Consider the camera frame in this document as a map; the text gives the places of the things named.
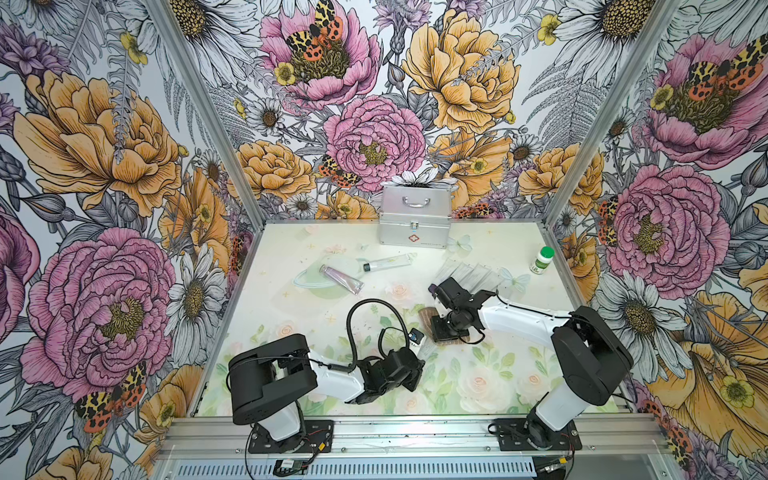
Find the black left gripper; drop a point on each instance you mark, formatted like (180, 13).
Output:
(409, 383)

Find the white tube black cap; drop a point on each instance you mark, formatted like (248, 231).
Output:
(462, 273)

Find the silver aluminium first aid case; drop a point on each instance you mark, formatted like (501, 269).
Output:
(415, 217)

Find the white slotted cable duct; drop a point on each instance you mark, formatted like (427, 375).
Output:
(514, 467)

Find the left aluminium corner post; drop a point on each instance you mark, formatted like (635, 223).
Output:
(169, 31)

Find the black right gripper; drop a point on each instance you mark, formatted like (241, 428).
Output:
(438, 332)

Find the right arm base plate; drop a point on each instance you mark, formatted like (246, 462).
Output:
(529, 434)

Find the aluminium front rail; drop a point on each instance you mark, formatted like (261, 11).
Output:
(416, 436)

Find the brown striped towel cloth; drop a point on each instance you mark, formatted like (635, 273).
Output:
(426, 316)

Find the purple metallic tube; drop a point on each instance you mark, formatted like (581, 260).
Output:
(348, 282)

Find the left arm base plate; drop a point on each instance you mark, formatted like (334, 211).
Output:
(314, 436)

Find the right aluminium corner post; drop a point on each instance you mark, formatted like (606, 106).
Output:
(645, 49)

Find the aluminium corner post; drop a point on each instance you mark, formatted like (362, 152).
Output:
(169, 31)
(645, 49)

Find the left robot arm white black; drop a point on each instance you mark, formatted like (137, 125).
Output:
(267, 382)

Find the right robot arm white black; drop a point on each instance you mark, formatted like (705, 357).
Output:
(592, 360)

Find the white bottle green cap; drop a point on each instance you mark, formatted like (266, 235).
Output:
(543, 259)

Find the white tube teal cap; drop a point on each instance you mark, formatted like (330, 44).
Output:
(398, 261)

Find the white tube purple cap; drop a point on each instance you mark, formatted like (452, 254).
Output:
(476, 277)
(446, 270)

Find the white tube dark blue cap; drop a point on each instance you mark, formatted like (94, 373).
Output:
(492, 282)

